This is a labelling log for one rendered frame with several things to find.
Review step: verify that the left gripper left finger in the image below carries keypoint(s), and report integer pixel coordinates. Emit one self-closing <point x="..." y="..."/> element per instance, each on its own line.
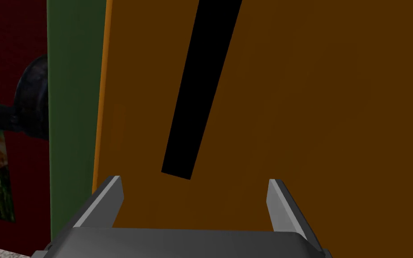
<point x="102" y="206"/>

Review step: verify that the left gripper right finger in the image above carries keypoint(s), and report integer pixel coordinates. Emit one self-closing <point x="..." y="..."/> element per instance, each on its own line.
<point x="285" y="209"/>

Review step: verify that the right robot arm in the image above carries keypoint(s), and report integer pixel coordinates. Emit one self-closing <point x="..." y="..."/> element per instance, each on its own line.
<point x="27" y="104"/>

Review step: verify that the orange cupboard door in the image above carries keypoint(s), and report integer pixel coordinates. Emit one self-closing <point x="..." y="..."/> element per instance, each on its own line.
<point x="299" y="107"/>

